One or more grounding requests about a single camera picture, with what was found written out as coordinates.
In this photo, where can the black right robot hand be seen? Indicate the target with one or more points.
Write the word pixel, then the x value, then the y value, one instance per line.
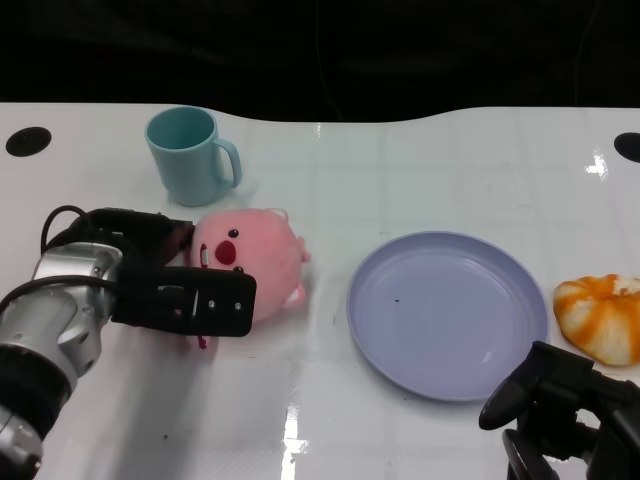
pixel 555 400

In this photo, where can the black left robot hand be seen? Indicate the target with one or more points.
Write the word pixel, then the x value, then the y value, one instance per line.
pixel 200 300

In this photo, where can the pink plush doll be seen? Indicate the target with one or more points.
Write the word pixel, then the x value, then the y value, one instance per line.
pixel 265 250

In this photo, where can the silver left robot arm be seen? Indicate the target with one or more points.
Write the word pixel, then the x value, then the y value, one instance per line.
pixel 45 320

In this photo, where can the purple plastic plate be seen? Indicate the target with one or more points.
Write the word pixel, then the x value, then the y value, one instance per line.
pixel 445 315

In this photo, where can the orange white bread toy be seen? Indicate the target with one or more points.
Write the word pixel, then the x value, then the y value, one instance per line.
pixel 600 320

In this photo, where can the teal plastic mug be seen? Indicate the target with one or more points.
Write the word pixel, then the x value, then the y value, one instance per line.
pixel 185 157

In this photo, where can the black round table grommet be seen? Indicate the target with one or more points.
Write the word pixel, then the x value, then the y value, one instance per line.
pixel 629 146
pixel 28 141

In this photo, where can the black backdrop cloth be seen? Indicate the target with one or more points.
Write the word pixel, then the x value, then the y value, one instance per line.
pixel 320 50

